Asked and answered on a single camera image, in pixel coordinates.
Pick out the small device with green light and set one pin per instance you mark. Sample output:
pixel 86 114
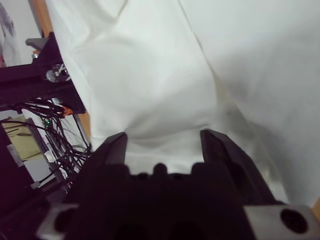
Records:
pixel 46 123

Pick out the white T-shirt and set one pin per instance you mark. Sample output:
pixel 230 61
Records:
pixel 162 75

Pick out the white block with dark post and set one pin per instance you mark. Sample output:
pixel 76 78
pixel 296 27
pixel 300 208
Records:
pixel 25 82

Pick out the beige cardboard piece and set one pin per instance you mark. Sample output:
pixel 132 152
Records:
pixel 22 145

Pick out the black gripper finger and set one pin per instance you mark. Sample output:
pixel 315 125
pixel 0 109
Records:
pixel 232 162
pixel 112 150

